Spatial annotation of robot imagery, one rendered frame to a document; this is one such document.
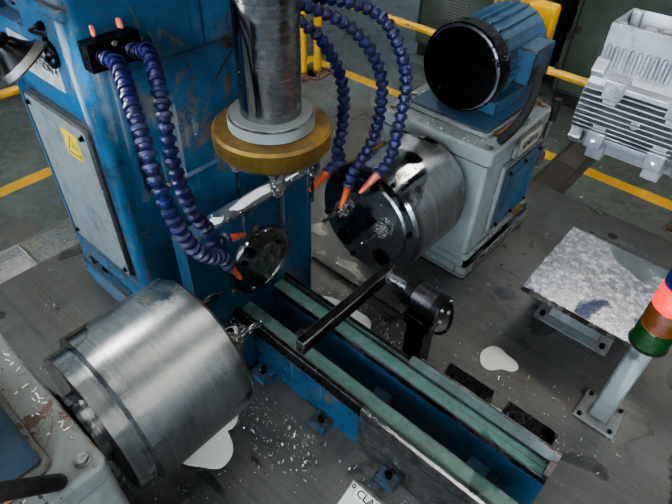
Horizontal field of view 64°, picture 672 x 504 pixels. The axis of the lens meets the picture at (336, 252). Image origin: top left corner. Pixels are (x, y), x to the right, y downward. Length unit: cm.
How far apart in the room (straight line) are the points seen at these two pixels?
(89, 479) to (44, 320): 72
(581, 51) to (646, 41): 298
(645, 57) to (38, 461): 101
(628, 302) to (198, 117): 94
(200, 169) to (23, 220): 212
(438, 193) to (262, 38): 51
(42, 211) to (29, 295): 169
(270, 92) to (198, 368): 39
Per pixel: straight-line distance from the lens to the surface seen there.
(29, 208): 316
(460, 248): 131
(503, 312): 132
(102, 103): 88
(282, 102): 77
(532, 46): 125
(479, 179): 119
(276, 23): 73
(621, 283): 133
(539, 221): 161
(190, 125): 99
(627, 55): 104
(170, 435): 78
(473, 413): 100
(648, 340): 102
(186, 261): 94
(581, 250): 137
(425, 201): 105
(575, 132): 108
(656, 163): 103
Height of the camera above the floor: 174
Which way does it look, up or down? 43 degrees down
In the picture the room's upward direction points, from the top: 2 degrees clockwise
